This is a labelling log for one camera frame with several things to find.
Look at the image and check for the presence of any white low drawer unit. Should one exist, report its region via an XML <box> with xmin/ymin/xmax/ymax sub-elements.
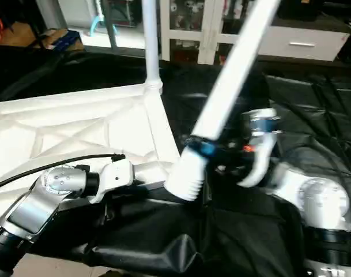
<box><xmin>253</xmin><ymin>26</ymin><xmax>350</xmax><ymax>62</ymax></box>

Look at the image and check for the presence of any white glass-door cabinet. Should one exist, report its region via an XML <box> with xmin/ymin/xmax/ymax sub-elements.
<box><xmin>158</xmin><ymin>0</ymin><xmax>262</xmax><ymax>65</ymax></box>

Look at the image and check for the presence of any black work mat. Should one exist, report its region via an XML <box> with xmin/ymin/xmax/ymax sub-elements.
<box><xmin>0</xmin><ymin>46</ymin><xmax>351</xmax><ymax>277</ymax></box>

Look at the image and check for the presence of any white plastic table top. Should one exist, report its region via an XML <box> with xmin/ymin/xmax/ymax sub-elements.
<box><xmin>0</xmin><ymin>81</ymin><xmax>191</xmax><ymax>221</ymax></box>

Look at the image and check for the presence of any grey metal pole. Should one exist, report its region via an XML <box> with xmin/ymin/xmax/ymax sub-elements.
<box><xmin>105</xmin><ymin>0</ymin><xmax>119</xmax><ymax>50</ymax></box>

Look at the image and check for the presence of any light blue hose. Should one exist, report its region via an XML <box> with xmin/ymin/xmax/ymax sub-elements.
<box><xmin>88</xmin><ymin>0</ymin><xmax>110</xmax><ymax>39</ymax></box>

